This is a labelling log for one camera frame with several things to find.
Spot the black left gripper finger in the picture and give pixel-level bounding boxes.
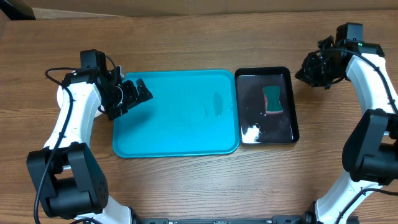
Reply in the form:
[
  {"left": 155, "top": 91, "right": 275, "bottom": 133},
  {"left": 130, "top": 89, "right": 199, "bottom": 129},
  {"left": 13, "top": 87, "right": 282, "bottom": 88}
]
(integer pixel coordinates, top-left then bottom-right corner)
[
  {"left": 136, "top": 78, "right": 153, "bottom": 105},
  {"left": 121, "top": 80, "right": 139, "bottom": 108}
]

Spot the green scrub sponge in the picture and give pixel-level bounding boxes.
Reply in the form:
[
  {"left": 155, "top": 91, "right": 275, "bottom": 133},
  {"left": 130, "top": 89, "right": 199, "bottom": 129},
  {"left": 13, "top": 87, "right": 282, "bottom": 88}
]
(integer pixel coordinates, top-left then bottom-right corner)
[{"left": 262, "top": 85, "right": 283, "bottom": 114}]

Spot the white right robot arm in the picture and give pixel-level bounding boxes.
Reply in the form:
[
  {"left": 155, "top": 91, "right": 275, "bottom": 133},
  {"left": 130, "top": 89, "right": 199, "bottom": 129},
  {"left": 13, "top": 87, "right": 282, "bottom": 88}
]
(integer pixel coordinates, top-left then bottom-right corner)
[{"left": 295, "top": 36, "right": 397, "bottom": 223}]

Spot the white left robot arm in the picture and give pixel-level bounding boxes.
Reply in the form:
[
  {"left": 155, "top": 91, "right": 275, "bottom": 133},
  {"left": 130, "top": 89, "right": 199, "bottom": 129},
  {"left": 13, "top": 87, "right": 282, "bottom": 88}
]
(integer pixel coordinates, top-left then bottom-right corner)
[{"left": 26, "top": 67, "right": 153, "bottom": 223}]

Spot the teal plastic tray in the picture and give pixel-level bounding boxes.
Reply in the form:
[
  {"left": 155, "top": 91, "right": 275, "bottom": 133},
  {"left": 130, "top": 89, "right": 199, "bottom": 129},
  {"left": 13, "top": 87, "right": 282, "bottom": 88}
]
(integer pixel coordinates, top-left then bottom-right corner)
[{"left": 113, "top": 69, "right": 240, "bottom": 158}]

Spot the black water tray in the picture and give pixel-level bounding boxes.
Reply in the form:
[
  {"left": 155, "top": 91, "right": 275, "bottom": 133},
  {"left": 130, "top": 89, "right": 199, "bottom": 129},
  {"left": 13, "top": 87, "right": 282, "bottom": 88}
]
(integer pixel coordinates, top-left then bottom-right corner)
[{"left": 235, "top": 67, "right": 299, "bottom": 144}]

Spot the dark object top left corner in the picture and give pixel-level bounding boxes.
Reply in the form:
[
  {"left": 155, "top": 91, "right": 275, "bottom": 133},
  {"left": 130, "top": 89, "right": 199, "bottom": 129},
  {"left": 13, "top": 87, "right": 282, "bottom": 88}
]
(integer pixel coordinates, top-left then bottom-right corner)
[{"left": 1, "top": 0, "right": 36, "bottom": 21}]

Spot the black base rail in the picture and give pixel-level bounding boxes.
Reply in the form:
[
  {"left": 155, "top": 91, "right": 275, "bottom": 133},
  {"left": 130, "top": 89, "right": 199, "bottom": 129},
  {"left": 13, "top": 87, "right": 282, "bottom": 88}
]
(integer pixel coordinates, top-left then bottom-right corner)
[{"left": 132, "top": 212, "right": 320, "bottom": 224}]

